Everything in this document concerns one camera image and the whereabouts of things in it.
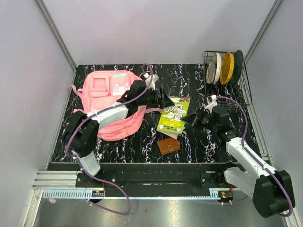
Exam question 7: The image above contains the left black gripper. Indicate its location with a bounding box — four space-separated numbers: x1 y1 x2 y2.
137 87 174 109

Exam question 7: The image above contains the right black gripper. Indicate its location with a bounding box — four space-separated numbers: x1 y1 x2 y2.
181 106 218 132

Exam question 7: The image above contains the green comic paperback book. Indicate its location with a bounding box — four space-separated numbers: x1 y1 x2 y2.
156 96 190 139

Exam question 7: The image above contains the pink student backpack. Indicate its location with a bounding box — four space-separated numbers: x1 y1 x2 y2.
71 70 162 141

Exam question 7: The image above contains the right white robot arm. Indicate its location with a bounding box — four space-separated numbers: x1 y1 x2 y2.
181 106 295 218

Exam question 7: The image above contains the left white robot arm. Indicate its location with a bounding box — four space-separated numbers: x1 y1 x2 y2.
63 80 175 187

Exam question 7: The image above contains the brown leather wallet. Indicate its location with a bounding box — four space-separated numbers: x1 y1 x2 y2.
157 137 180 155

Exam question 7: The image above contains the white grey plate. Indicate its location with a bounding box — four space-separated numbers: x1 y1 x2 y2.
206 52 222 84

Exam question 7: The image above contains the yellow plate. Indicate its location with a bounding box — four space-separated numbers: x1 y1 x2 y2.
220 52 235 85

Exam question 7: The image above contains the dark green plate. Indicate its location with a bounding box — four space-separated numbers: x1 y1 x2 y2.
230 50 244 85

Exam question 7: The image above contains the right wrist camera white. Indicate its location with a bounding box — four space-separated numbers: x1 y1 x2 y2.
204 95 218 114

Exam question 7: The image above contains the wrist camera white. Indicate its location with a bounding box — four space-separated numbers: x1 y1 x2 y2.
204 95 218 114
143 73 159 90

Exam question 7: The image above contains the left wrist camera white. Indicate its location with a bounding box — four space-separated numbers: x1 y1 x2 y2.
143 73 159 90

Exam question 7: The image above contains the black wire dish rack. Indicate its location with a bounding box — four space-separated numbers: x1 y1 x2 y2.
203 51 252 108

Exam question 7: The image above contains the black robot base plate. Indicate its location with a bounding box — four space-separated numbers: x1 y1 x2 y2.
75 163 244 190

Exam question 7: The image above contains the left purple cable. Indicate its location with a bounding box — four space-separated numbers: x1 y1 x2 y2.
64 63 156 215

